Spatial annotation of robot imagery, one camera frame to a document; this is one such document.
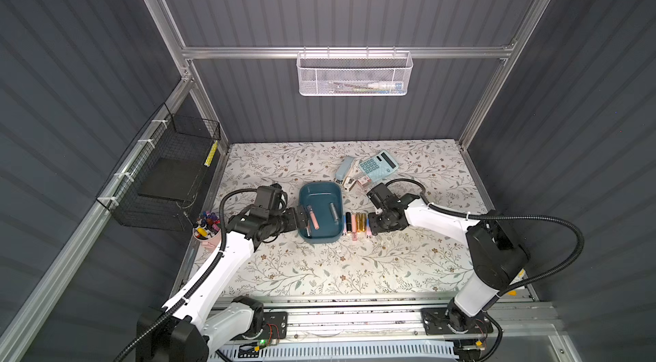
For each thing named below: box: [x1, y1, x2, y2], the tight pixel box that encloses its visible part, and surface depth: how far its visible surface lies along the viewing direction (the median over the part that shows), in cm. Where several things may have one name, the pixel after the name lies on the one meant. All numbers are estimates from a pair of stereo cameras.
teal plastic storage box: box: [298, 181, 345, 245], surface depth 98 cm
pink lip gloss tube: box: [306, 204, 321, 231], surface depth 98 cm
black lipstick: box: [345, 211, 353, 234], surface depth 95 cm
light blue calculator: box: [358, 150, 399, 182], surface depth 113 cm
